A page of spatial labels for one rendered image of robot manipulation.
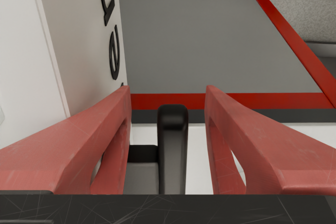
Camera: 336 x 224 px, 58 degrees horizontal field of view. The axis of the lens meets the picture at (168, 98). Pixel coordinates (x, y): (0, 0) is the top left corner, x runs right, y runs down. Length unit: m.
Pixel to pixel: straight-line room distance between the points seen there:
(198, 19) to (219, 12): 0.06
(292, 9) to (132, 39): 0.72
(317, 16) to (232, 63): 0.76
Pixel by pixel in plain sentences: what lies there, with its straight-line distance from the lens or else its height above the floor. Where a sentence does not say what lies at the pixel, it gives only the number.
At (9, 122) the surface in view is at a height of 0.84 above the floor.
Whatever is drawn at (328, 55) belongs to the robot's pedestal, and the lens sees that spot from 1.26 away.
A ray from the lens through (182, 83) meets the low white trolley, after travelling 0.40.
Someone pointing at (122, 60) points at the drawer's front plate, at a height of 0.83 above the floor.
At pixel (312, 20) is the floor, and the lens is 1.18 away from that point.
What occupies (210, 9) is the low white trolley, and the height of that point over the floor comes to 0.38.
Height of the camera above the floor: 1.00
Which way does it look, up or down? 54 degrees down
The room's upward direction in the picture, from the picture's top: 180 degrees clockwise
